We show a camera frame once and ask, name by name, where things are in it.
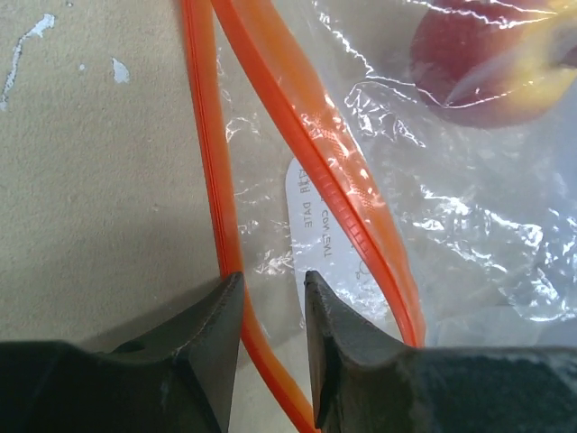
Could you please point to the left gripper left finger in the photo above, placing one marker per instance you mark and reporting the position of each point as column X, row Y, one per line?
column 178, row 377

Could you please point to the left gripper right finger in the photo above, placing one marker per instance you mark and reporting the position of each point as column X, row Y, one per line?
column 363, row 380

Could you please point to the orange zip bag with apples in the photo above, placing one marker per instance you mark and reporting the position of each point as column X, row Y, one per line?
column 440, row 235

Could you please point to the fake pomegranate red yellow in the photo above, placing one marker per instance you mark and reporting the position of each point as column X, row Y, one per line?
column 492, row 64

